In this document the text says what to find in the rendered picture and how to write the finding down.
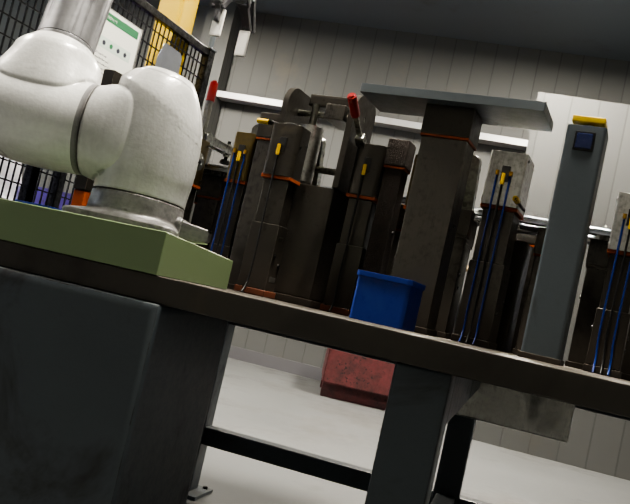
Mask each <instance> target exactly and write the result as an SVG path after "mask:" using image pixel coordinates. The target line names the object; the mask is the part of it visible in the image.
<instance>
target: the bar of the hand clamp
mask: <svg viewBox="0 0 630 504"><path fill-rule="evenodd" d="M209 148H210V149H212V150H214V151H216V152H218V153H220V154H222V155H223V157H224V159H221V160H220V161H219V163H220V164H222V165H225V166H228V165H229V161H228V160H227V159H228V158H229V157H230V156H231V154H232V150H233V147H232V145H231V142H230V141H228V143H227V144H225V143H224V142H222V141H220V140H218V139H217V138H215V137H214V138H213V143H212V144H210V147H209ZM229 155H230V156H229Z"/></svg>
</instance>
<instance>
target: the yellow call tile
mask: <svg viewBox="0 0 630 504"><path fill-rule="evenodd" d="M572 121H573V124H577V125H586V126H594V127H603V128H607V129H608V126H607V120H606V118H600V117H591V116H582V115H573V118H572Z"/></svg>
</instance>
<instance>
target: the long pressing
mask: <svg viewBox="0 0 630 504"><path fill-rule="evenodd" d="M211 171H212V172H214V175H215V176H220V174H221V173H223V176H224V175H227V171H228V167H227V166H221V165H214V164H208V163H206V164H205V168H204V172H203V174H209V175H211ZM474 212H475V216H474V221H475V222H476V223H477V224H478V226H479V225H480V221H481V217H478V216H482V212H483V209H482V208H477V207H474ZM521 223H523V224H521ZM547 223H548V219H545V218H539V217H533V216H526V215H524V218H523V220H520V221H519V225H518V230H517V233H522V234H527V235H533V236H537V232H538V228H539V227H538V226H541V227H543V228H544V227H547ZM526 224H529V225H526ZM532 225H535V226H532ZM610 234H611V229H607V228H601V227H595V226H590V231H589V235H588V240H587V245H589V244H590V239H591V238H595V239H599V236H598V235H601V236H607V237H609V239H610ZM593 235H594V236H593ZM609 239H608V241H609Z"/></svg>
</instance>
